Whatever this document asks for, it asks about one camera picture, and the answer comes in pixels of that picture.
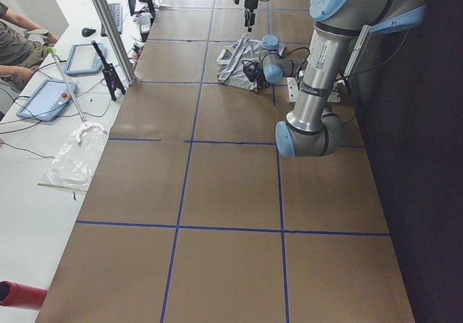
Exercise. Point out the black camera tripod stand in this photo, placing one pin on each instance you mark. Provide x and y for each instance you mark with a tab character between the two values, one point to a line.
113	81

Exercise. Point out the clear plastic bag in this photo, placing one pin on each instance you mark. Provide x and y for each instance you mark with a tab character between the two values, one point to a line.
74	166

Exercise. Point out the white grabber stick green tip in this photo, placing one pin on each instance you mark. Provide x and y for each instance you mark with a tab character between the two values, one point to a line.
85	126

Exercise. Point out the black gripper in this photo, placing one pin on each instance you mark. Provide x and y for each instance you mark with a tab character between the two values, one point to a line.
261	82
250	3

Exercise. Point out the black computer mouse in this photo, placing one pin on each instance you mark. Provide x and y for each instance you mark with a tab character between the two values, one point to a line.
87	32

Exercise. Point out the blue teach pendant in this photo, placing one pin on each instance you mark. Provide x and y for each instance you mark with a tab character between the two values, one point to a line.
83	59
47	102

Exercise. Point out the navy white striped polo shirt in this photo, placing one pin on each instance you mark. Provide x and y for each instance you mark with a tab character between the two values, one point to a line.
232	60

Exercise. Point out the near blue teach pendant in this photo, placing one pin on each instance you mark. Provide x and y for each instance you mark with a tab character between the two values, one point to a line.
47	102

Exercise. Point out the thin wooden stick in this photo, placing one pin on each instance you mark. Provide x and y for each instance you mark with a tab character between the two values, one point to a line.
63	188

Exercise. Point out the aluminium frame post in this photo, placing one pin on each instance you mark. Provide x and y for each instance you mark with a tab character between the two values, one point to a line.
102	8

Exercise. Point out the black keyboard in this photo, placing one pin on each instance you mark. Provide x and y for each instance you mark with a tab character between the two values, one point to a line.
115	10

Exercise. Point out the seated person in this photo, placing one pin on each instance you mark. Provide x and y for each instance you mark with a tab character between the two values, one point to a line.
20	57

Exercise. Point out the far blue teach pendant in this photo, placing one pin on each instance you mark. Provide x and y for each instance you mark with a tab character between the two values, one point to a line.
83	59

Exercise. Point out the red cylinder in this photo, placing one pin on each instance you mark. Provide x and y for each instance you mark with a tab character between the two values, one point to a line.
22	296

